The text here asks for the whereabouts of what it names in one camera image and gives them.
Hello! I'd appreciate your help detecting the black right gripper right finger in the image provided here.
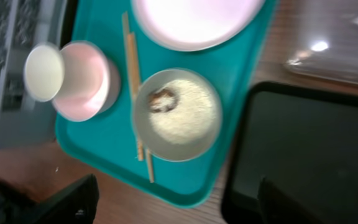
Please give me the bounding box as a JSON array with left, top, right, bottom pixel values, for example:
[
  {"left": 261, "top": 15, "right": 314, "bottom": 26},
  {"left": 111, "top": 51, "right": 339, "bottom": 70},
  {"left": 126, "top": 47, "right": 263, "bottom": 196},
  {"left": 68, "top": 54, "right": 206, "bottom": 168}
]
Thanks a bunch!
[{"left": 257, "top": 177, "right": 324, "bottom": 224}]

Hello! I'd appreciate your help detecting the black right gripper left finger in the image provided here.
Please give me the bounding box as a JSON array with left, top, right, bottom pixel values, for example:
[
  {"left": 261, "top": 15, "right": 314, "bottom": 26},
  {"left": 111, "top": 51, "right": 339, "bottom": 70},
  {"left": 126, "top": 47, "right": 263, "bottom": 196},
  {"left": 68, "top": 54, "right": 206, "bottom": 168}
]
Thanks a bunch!
[{"left": 23, "top": 174, "right": 99, "bottom": 224}]

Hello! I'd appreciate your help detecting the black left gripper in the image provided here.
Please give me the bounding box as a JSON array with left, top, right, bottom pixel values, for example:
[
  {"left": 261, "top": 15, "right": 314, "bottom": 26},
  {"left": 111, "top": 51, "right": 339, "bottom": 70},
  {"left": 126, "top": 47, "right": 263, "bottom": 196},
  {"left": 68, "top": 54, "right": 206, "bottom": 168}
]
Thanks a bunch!
[{"left": 0, "top": 180, "right": 39, "bottom": 224}]

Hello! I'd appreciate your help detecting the white rice pile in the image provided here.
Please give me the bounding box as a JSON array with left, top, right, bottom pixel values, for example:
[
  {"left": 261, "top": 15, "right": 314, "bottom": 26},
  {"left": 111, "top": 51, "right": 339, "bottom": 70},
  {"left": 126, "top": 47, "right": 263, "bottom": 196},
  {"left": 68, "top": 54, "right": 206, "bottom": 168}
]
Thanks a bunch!
[{"left": 149, "top": 79, "right": 217, "bottom": 144}]

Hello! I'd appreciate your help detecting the brown food scrap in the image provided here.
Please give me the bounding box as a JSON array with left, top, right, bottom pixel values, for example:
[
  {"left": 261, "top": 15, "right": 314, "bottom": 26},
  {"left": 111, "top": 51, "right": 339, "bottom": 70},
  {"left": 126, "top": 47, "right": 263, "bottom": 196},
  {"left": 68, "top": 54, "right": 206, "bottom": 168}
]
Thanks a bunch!
[{"left": 148, "top": 88, "right": 179, "bottom": 113}]

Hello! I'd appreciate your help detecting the grey bowl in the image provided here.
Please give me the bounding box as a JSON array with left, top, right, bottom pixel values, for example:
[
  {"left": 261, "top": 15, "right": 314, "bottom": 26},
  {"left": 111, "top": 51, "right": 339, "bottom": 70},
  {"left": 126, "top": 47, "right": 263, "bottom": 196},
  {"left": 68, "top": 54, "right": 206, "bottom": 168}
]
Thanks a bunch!
[{"left": 132, "top": 68, "right": 223, "bottom": 161}]

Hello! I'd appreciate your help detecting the cream white cup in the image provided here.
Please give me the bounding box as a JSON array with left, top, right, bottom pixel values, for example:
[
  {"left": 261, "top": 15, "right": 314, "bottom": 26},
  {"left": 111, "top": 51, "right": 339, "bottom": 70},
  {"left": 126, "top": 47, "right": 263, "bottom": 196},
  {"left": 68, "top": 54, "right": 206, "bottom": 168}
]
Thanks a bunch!
[{"left": 23, "top": 42, "right": 65, "bottom": 102}]

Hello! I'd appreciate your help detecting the teal plastic tray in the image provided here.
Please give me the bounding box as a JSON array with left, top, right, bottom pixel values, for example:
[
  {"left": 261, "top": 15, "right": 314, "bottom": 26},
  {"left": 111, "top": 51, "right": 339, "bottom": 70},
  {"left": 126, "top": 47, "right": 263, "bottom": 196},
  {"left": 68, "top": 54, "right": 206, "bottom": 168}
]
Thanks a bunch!
[{"left": 55, "top": 0, "right": 276, "bottom": 208}]

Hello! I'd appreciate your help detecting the black tray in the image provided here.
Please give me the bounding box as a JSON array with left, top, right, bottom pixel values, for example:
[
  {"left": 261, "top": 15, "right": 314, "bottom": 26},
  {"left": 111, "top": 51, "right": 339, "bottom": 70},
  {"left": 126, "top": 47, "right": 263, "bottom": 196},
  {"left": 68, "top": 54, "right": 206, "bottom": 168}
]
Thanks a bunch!
[{"left": 221, "top": 82, "right": 358, "bottom": 224}]

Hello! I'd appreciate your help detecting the grey plastic dish rack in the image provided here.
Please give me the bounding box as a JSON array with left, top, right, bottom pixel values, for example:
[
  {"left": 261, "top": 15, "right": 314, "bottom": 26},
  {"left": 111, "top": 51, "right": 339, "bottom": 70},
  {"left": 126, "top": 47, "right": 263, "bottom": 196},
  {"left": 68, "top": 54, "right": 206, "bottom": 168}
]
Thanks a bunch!
[{"left": 0, "top": 0, "right": 76, "bottom": 149}]

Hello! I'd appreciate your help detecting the wooden chopstick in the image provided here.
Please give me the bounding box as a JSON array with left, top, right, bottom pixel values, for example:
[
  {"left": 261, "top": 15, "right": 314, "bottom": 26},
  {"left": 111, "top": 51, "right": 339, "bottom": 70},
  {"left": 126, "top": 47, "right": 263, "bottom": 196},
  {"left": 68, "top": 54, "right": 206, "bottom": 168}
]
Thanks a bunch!
[
  {"left": 129, "top": 32, "right": 155, "bottom": 183},
  {"left": 122, "top": 11, "right": 144, "bottom": 161}
]

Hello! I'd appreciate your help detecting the small pink bowl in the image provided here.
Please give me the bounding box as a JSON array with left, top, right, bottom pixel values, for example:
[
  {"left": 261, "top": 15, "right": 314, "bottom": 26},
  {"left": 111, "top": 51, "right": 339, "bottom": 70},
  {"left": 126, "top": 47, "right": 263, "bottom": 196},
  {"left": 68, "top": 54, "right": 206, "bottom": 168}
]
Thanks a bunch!
[{"left": 52, "top": 40, "right": 121, "bottom": 122}]

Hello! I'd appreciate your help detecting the clear plastic bin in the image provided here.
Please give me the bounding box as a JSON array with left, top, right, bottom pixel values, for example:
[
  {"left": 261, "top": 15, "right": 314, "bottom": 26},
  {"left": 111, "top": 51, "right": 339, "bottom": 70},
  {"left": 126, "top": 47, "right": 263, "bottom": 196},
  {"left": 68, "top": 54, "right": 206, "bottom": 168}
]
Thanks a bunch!
[{"left": 285, "top": 0, "right": 358, "bottom": 84}]

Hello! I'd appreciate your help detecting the large pink plate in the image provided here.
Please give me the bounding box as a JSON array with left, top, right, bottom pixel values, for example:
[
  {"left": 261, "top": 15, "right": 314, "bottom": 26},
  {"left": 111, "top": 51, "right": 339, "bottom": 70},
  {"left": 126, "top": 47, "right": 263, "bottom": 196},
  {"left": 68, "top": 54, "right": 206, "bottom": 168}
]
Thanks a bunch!
[{"left": 131, "top": 0, "right": 265, "bottom": 52}]

